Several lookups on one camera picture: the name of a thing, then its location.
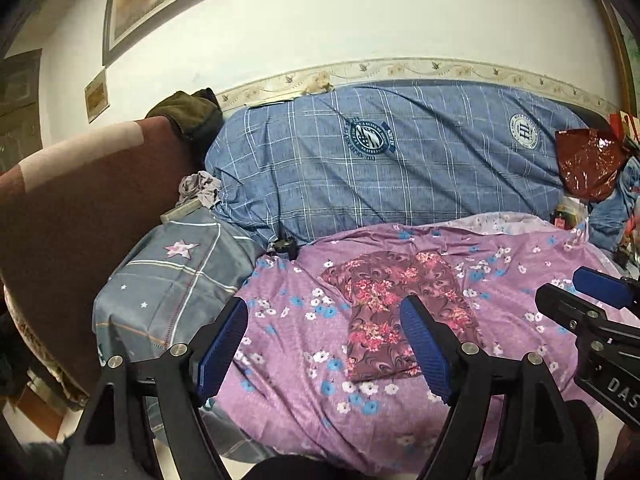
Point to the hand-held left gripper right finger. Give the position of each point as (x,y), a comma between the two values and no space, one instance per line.
(425,350)

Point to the small framed wall picture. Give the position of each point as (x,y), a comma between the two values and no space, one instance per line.
(96,94)

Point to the red box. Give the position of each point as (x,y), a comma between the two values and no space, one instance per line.
(625,125)

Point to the dark bottle with red label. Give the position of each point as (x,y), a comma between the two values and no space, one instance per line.
(564,212)

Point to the small black device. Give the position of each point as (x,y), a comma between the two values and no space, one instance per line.
(284,247)

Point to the crumpled lilac grey cloth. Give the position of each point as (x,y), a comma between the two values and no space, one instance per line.
(199,187)

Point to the dark green cloth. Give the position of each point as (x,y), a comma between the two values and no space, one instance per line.
(187,112)

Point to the flat grey box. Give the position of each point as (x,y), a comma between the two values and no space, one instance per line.
(180,211)

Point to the blue plaid quilt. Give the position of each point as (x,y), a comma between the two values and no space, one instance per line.
(400,160)

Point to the maroon headboard with beige stripe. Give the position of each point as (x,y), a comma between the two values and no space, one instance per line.
(75,220)

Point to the patterned bed frame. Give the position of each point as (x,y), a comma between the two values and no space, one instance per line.
(47,360)

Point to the dark wooden door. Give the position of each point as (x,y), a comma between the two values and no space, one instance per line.
(19,105)

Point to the blue denim clothes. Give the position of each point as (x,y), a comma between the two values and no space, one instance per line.
(617,200)

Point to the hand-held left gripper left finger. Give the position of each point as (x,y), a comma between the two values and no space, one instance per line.
(220,350)

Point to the beige plush toy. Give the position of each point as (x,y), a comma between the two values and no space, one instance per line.
(315,82)

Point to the gold framed wall mirror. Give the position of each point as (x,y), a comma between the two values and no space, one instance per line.
(622,35)

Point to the red plastic bag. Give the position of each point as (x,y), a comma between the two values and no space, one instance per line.
(590,162)

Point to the maroon floral garment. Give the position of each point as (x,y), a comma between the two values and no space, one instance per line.
(395,300)

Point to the grey star pillow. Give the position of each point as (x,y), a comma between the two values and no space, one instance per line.
(170,275)

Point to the purple floral blanket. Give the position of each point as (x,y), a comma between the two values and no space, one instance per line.
(300,360)

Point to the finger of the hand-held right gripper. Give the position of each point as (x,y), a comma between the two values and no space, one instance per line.
(602,285)
(567,307)

